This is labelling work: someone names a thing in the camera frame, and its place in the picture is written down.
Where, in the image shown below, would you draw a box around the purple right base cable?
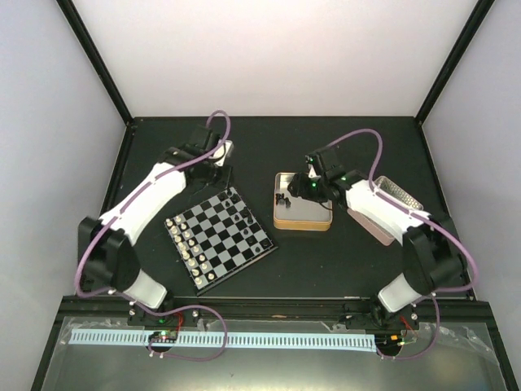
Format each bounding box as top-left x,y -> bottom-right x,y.
376,299 -> 440,362

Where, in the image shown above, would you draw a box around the white chess piece row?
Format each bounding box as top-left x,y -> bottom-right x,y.
164,215 -> 217,292

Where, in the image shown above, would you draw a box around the gold metal tin base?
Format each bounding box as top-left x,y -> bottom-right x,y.
273,172 -> 333,231

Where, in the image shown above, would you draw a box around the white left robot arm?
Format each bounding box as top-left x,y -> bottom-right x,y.
74,121 -> 233,325

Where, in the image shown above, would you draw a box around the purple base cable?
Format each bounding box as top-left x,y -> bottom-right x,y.
376,299 -> 440,362
147,305 -> 228,362

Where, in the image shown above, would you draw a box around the black and grey chessboard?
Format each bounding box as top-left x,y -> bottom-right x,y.
165,187 -> 278,296

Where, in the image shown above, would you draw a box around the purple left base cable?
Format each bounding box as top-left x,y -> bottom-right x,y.
147,305 -> 228,362

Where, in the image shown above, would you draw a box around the black pieces in tin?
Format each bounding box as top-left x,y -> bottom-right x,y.
275,193 -> 291,209

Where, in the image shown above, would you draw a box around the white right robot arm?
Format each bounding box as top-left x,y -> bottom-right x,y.
287,171 -> 467,328

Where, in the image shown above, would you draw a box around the silver tin lid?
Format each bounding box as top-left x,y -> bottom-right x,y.
348,175 -> 428,247

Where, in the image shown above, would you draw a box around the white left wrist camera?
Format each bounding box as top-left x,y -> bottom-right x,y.
212,140 -> 234,167

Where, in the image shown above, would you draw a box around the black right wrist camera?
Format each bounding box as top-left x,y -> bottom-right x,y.
305,147 -> 345,181

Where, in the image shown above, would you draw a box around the light blue cable duct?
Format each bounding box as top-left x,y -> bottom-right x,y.
68,329 -> 377,353

